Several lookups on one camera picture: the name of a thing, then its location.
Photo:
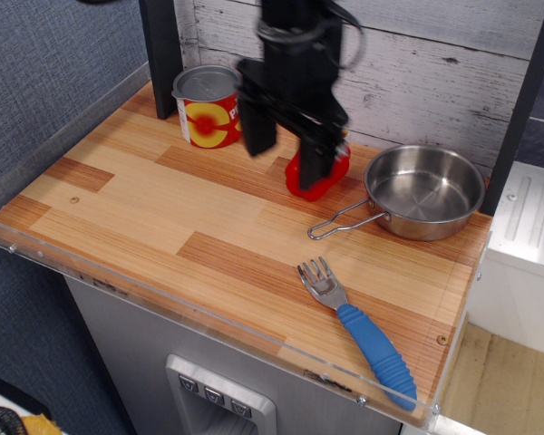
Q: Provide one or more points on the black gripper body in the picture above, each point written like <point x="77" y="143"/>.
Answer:
<point x="295" y="78"/>

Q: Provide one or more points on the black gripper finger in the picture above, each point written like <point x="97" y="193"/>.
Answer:
<point x="321" y="159"/>
<point x="259" y="127"/>

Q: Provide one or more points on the small steel pot with handle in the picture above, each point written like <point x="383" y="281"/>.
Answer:
<point x="417" y="192"/>

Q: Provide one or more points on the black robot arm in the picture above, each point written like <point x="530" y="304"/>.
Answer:
<point x="305" y="15"/>

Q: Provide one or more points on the red toy bell pepper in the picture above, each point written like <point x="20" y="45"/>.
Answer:
<point x="319" y="188"/>

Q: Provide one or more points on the red yellow peaches can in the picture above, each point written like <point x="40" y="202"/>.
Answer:
<point x="207" y="103"/>

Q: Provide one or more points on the white toy sink unit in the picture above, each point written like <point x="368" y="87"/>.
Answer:
<point x="507" y="296"/>

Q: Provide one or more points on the grey toy fridge cabinet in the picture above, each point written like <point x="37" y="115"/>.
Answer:
<point x="177" y="376"/>

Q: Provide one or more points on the clear acrylic table guard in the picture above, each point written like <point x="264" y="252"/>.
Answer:
<point x="241" y="285"/>

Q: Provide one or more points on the yellow object bottom left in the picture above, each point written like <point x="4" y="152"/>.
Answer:
<point x="40" y="425"/>

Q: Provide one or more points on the dark grey left post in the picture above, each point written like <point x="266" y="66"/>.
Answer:
<point x="161" y="33"/>

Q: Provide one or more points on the dark grey post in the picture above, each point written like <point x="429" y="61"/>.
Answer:
<point x="518" y="122"/>
<point x="161" y="33"/>

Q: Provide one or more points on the dark grey right post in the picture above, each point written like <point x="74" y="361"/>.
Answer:
<point x="518" y="122"/>

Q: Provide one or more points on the fork with blue handle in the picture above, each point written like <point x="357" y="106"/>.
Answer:
<point x="386" y="363"/>

